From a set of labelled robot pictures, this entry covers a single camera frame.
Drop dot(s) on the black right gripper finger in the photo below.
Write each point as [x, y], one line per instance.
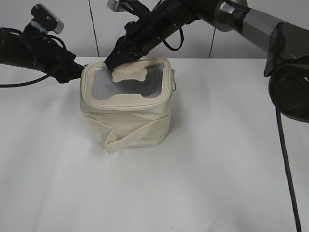
[121, 54]

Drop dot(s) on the silver side zipper pull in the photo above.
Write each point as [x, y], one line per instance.
[174, 85]

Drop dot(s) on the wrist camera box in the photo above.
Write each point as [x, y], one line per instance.
[46, 19]
[115, 5]

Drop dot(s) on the cream zippered fabric bag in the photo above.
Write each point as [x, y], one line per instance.
[129, 107]

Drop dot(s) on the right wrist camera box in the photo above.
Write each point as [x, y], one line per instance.
[115, 5]

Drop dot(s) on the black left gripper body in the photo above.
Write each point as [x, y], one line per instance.
[59, 61]

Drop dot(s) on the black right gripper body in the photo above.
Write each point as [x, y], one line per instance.
[149, 31]

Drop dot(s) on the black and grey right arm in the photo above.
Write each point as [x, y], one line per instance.
[286, 45]

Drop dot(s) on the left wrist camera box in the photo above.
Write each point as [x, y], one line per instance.
[46, 19]

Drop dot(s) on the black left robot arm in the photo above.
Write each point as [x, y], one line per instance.
[22, 49]

